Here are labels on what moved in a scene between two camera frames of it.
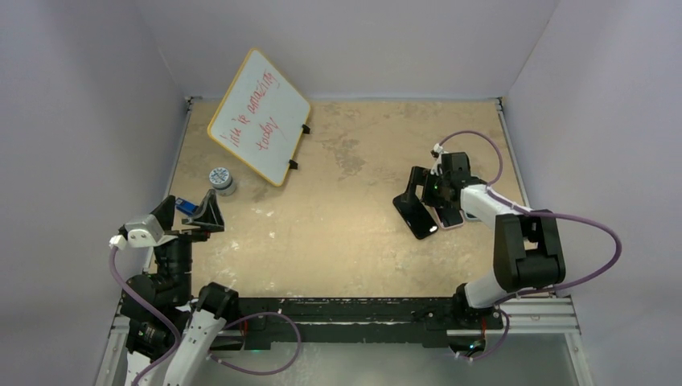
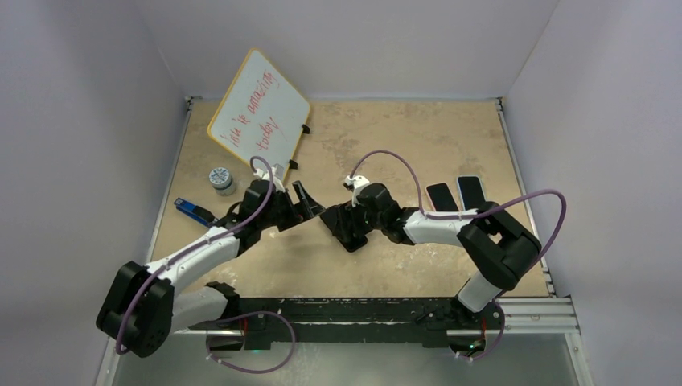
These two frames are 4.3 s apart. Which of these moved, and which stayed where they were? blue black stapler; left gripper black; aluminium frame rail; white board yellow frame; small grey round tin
Moved: left gripper black
Stayed: white board yellow frame; blue black stapler; aluminium frame rail; small grey round tin
